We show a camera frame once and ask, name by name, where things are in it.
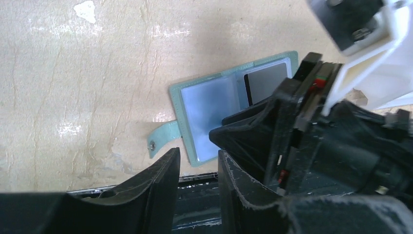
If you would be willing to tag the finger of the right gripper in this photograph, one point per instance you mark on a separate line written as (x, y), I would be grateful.
(262, 115)
(248, 144)

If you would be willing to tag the grey card black stripe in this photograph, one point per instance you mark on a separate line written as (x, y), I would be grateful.
(260, 82)

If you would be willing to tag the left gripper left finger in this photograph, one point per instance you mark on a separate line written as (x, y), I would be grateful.
(40, 213)

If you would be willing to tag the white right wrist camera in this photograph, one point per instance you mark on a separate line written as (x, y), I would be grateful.
(376, 38)

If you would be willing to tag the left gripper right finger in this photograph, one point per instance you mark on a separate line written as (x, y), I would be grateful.
(249, 207)

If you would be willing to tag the teal card holder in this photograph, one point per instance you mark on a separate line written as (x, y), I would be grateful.
(202, 103)

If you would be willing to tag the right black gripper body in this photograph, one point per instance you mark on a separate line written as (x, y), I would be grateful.
(357, 150)

